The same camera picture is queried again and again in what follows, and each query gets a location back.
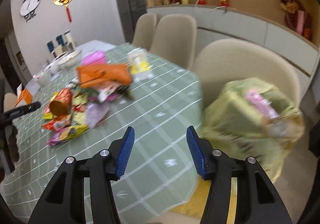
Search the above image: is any beige chair far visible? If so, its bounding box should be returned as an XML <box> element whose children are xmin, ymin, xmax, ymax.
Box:
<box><xmin>132</xmin><ymin>13</ymin><xmax>158</xmax><ymax>51</ymax></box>

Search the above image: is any pink yellow snack packet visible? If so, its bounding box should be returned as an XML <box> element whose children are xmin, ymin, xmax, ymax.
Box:
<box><xmin>47</xmin><ymin>124</ymin><xmax>88</xmax><ymax>146</ymax></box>

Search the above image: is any white yellow toy container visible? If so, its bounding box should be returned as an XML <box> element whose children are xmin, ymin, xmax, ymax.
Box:
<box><xmin>127</xmin><ymin>48</ymin><xmax>153</xmax><ymax>82</ymax></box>

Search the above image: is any right red figurine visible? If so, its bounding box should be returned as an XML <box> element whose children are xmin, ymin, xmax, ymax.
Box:
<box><xmin>219</xmin><ymin>0</ymin><xmax>230</xmax><ymax>7</ymax></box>

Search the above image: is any yellow seat cushion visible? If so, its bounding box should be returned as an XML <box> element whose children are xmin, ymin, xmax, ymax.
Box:
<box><xmin>171</xmin><ymin>176</ymin><xmax>238</xmax><ymax>223</ymax></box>

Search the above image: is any orange plastic bag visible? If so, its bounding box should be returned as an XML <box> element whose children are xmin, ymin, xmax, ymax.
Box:
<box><xmin>75</xmin><ymin>63</ymin><xmax>132</xmax><ymax>88</ymax></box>

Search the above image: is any wooden shelf cabinet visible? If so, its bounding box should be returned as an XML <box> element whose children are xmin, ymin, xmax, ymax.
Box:
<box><xmin>146</xmin><ymin>0</ymin><xmax>319</xmax><ymax>94</ymax></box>

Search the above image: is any large white bowl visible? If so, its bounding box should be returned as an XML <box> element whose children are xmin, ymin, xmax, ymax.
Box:
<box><xmin>58</xmin><ymin>50</ymin><xmax>82</xmax><ymax>70</ymax></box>

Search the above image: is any orange white box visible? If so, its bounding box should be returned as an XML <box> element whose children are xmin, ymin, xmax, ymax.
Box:
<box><xmin>14</xmin><ymin>84</ymin><xmax>33</xmax><ymax>108</ymax></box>

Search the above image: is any beige chair near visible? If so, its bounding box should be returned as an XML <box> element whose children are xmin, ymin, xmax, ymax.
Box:
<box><xmin>192</xmin><ymin>39</ymin><xmax>301</xmax><ymax>108</ymax></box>

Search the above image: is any gold yellow snack wrapper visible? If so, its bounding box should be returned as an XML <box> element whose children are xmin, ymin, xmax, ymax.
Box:
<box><xmin>72</xmin><ymin>92</ymin><xmax>87</xmax><ymax>125</ymax></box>

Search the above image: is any red gift bag decoration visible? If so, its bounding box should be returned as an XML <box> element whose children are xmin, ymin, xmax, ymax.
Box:
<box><xmin>280</xmin><ymin>0</ymin><xmax>312</xmax><ymax>41</ymax></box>

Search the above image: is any pink long snack wrapper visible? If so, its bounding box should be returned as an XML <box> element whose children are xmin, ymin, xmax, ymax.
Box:
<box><xmin>245</xmin><ymin>89</ymin><xmax>279</xmax><ymax>121</ymax></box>

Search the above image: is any red snack packet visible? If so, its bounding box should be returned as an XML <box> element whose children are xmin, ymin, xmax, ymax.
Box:
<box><xmin>42</xmin><ymin>115</ymin><xmax>72</xmax><ymax>132</ymax></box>

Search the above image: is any red figurine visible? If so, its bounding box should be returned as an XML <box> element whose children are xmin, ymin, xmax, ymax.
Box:
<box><xmin>219</xmin><ymin>0</ymin><xmax>230</xmax><ymax>7</ymax></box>
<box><xmin>197</xmin><ymin>0</ymin><xmax>207</xmax><ymax>5</ymax></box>

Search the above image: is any beige chair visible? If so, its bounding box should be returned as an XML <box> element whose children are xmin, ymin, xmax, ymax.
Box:
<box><xmin>150</xmin><ymin>14</ymin><xmax>197</xmax><ymax>69</ymax></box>
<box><xmin>192</xmin><ymin>39</ymin><xmax>301</xmax><ymax>108</ymax></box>
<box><xmin>132</xmin><ymin>13</ymin><xmax>158</xmax><ymax>51</ymax></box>

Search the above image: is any green snack bag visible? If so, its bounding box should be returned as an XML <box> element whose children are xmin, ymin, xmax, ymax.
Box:
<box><xmin>67</xmin><ymin>80</ymin><xmax>133</xmax><ymax>104</ymax></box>

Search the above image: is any pink plastic box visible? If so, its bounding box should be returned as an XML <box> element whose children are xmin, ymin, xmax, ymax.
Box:
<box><xmin>81</xmin><ymin>50</ymin><xmax>106</xmax><ymax>66</ymax></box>

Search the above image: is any purple translucent wrapper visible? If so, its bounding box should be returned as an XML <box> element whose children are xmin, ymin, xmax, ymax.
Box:
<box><xmin>85</xmin><ymin>102</ymin><xmax>110</xmax><ymax>129</ymax></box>

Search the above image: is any red paper cup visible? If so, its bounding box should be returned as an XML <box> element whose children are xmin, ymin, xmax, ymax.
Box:
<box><xmin>49</xmin><ymin>88</ymin><xmax>72</xmax><ymax>116</ymax></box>

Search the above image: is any beige chair middle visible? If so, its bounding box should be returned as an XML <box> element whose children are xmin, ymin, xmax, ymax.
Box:
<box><xmin>150</xmin><ymin>14</ymin><xmax>197</xmax><ymax>69</ymax></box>

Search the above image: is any left red figurine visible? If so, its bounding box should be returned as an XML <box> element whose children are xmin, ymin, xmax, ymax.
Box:
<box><xmin>197</xmin><ymin>0</ymin><xmax>207</xmax><ymax>5</ymax></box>

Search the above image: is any panda wall clock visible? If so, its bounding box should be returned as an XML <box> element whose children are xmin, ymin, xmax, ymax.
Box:
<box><xmin>20</xmin><ymin>0</ymin><xmax>40</xmax><ymax>22</ymax></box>

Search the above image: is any steel mug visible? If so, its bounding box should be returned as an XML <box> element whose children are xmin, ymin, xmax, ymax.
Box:
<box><xmin>65</xmin><ymin>42</ymin><xmax>76</xmax><ymax>53</ymax></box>

